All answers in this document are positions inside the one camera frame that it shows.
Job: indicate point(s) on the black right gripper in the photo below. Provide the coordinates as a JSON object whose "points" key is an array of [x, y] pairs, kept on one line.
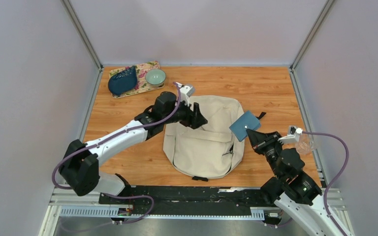
{"points": [[257, 138]]}

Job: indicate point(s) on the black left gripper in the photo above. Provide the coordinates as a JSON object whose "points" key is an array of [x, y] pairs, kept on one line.
{"points": [[193, 119]]}

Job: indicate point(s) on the small blue wallet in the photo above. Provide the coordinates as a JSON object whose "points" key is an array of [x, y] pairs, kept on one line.
{"points": [[246, 121]]}

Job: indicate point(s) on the cream canvas backpack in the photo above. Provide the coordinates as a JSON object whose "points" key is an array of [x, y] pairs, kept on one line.
{"points": [[211, 151]]}

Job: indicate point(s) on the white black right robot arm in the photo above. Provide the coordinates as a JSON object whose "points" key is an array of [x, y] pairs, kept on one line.
{"points": [[291, 189]]}

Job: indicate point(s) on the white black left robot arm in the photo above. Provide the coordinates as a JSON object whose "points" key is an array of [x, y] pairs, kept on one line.
{"points": [[81, 163]]}

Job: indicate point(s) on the clear glass cup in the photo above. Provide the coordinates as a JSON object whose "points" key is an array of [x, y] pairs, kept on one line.
{"points": [[306, 144]]}

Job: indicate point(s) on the light green ceramic bowl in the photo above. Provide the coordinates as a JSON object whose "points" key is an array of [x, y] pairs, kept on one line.
{"points": [[155, 77]]}

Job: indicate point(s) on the floral pattern tray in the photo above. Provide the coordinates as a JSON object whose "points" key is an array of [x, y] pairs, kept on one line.
{"points": [[142, 85]]}

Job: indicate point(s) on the dark blue leaf-shaped dish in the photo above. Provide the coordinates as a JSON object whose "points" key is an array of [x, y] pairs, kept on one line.
{"points": [[123, 81]]}

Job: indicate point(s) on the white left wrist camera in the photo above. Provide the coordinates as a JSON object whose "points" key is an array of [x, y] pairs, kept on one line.
{"points": [[185, 92]]}

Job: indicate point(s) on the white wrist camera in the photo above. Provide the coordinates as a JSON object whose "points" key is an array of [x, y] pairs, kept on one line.
{"points": [[185, 92], [293, 135]]}

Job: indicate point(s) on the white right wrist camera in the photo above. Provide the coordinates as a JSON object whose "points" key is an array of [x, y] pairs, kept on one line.
{"points": [[293, 135]]}

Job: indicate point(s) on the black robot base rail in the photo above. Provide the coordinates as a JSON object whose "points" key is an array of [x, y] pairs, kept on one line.
{"points": [[195, 201]]}

